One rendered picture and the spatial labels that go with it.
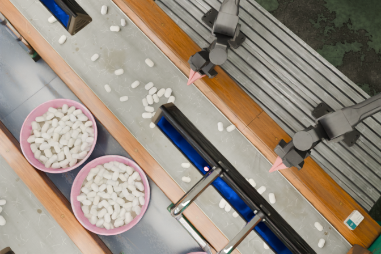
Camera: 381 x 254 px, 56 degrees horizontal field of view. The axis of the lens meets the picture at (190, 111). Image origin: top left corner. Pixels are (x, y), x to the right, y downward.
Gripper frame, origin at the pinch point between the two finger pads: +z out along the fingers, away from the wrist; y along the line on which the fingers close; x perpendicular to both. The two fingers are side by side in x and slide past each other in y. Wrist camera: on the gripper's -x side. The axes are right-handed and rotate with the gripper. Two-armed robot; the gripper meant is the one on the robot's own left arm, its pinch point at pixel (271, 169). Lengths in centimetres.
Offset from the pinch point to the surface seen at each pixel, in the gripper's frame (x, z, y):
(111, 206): -20, 45, -28
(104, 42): 4, 16, -77
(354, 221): 12.4, -3.4, 32.5
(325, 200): 13.1, -1.0, 21.5
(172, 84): 8.6, 9.1, -46.9
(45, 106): -18, 40, -71
